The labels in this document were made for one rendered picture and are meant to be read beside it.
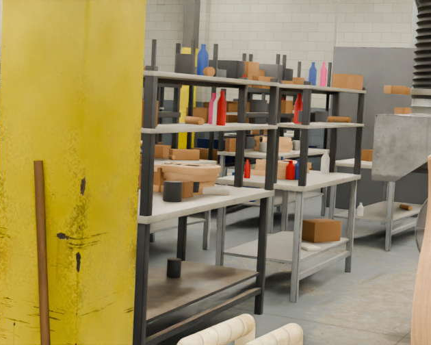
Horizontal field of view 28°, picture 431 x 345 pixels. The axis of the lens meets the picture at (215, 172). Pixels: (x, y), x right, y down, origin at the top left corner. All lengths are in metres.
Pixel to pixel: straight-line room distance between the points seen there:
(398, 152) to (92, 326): 0.93
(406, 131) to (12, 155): 1.02
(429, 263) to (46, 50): 1.44
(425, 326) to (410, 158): 0.91
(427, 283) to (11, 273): 1.53
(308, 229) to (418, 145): 5.82
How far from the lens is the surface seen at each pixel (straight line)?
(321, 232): 7.63
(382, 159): 1.86
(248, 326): 1.34
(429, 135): 1.84
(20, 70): 2.26
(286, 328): 1.30
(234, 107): 11.61
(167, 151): 8.70
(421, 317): 0.97
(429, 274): 0.97
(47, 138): 2.21
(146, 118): 4.51
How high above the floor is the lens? 1.55
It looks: 5 degrees down
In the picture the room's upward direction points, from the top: 3 degrees clockwise
